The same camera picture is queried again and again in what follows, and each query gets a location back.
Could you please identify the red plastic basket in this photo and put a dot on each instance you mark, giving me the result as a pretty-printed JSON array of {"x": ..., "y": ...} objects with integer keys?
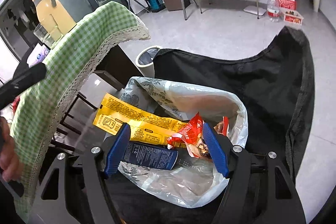
[{"x": 286, "y": 3}]

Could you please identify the purple white tissue pack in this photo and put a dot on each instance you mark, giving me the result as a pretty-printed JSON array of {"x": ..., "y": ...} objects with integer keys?
[{"x": 38, "y": 56}]

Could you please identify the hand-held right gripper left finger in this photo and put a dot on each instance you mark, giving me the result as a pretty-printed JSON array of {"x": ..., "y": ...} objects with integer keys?
[{"x": 118, "y": 150}]

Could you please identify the white bathroom scale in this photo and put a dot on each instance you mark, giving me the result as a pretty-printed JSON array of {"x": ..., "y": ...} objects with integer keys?
[{"x": 254, "y": 11}]

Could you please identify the yellow thermos jug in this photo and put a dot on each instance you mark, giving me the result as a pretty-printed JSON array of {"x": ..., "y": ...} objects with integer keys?
[{"x": 52, "y": 16}]

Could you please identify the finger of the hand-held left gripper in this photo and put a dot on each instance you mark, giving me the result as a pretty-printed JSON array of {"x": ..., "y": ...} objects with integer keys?
[{"x": 29, "y": 77}]

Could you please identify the clear drinking glass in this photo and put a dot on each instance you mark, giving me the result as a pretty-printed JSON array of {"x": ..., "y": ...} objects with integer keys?
[{"x": 43, "y": 35}]

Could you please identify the person's left hand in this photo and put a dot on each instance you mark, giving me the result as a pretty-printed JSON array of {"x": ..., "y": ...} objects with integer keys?
[{"x": 9, "y": 161}]

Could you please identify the dark blue box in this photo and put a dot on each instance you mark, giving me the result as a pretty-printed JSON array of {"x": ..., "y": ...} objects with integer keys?
[{"x": 149, "y": 155}]

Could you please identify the green checkered tablecloth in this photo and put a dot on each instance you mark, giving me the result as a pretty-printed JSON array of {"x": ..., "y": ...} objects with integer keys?
[{"x": 65, "y": 61}]

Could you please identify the plastic water bottle red label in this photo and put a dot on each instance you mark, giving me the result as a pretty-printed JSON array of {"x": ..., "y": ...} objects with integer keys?
[{"x": 273, "y": 7}]

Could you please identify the white snack box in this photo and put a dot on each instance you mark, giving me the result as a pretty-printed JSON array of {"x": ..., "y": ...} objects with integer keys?
[{"x": 292, "y": 18}]

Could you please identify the white round waste bin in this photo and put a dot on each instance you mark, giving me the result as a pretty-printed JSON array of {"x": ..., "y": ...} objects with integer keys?
[{"x": 145, "y": 64}]

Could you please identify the yellow printed packet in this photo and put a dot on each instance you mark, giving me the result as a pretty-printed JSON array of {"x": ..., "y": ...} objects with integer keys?
[{"x": 147, "y": 127}]

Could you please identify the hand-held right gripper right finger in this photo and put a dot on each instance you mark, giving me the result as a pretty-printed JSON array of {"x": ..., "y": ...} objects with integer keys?
[{"x": 215, "y": 150}]

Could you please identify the blue red canister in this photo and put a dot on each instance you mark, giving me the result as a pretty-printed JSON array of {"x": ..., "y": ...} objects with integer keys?
[{"x": 155, "y": 2}]

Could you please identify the white vase with plant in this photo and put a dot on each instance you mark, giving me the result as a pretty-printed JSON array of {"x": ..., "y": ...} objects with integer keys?
[{"x": 315, "y": 2}]

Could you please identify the red white wrapper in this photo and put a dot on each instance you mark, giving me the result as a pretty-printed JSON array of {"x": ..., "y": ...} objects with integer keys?
[{"x": 223, "y": 125}]

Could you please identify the white patterned plastic bag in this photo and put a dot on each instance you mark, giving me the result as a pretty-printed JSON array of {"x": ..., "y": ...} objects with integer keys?
[{"x": 183, "y": 187}]

